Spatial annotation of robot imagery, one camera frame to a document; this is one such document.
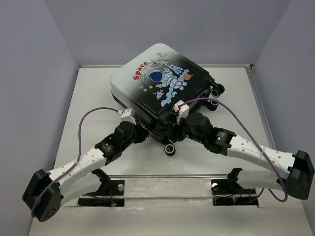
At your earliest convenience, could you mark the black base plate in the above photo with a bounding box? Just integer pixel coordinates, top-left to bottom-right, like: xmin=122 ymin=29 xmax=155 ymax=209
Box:
xmin=211 ymin=179 xmax=259 ymax=207
xmin=77 ymin=178 xmax=125 ymax=207

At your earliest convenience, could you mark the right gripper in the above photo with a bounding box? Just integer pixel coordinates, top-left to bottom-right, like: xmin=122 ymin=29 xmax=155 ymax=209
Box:
xmin=165 ymin=112 xmax=206 ymax=145

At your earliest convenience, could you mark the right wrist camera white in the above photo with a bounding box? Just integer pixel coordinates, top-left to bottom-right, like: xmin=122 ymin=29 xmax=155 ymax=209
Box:
xmin=173 ymin=100 xmax=189 ymax=124

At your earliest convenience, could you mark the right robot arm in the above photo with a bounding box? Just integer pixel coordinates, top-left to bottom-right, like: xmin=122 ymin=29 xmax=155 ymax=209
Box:
xmin=176 ymin=112 xmax=315 ymax=200

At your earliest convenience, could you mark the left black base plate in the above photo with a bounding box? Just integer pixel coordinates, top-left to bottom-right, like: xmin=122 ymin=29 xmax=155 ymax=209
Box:
xmin=77 ymin=178 xmax=125 ymax=207

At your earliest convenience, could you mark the purple cable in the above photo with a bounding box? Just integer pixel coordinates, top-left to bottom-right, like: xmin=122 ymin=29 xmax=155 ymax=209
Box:
xmin=31 ymin=107 xmax=121 ymax=218
xmin=179 ymin=98 xmax=289 ymax=203

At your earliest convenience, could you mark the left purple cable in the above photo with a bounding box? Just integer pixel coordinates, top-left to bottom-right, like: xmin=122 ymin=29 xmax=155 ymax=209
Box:
xmin=31 ymin=107 xmax=121 ymax=218

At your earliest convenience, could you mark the black and white suitcase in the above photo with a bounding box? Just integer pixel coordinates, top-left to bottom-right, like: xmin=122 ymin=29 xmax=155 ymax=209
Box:
xmin=110 ymin=43 xmax=225 ymax=156

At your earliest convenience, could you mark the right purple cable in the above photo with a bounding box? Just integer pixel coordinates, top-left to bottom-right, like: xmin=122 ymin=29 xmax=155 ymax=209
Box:
xmin=179 ymin=98 xmax=289 ymax=203

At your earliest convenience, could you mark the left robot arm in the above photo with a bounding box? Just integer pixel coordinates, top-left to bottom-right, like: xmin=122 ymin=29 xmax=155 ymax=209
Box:
xmin=22 ymin=121 xmax=149 ymax=222

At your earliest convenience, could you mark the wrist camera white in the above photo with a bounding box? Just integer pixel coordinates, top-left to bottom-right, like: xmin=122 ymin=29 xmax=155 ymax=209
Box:
xmin=116 ymin=108 xmax=137 ymax=125
xmin=173 ymin=100 xmax=189 ymax=124

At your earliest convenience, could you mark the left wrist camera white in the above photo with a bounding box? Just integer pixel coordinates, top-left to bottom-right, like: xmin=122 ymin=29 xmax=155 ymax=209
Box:
xmin=116 ymin=108 xmax=137 ymax=125

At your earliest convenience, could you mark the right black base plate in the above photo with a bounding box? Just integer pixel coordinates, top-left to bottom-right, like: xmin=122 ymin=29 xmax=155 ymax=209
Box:
xmin=211 ymin=179 xmax=259 ymax=207

